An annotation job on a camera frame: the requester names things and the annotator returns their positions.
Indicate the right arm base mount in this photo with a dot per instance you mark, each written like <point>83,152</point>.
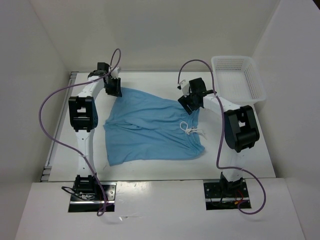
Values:
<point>216,199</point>

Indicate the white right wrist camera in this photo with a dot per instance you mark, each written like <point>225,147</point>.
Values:
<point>184,86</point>

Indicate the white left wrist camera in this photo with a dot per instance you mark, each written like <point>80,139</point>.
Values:
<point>115,73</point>

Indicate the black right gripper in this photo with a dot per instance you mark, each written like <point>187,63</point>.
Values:
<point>184,101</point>

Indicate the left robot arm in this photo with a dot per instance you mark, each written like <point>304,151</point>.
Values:
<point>83,116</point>

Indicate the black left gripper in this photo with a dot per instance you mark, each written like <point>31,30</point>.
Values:
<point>117,91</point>

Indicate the light blue shorts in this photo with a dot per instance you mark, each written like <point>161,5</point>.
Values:
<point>142,126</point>

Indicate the white plastic basket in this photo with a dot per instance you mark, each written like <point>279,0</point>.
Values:
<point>237,79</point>

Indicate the aluminium table edge rail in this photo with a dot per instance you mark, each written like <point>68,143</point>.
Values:
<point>58,129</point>

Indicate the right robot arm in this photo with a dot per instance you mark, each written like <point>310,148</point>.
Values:
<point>239,128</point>

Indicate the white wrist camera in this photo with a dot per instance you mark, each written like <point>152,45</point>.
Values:
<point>184,86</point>
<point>115,73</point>

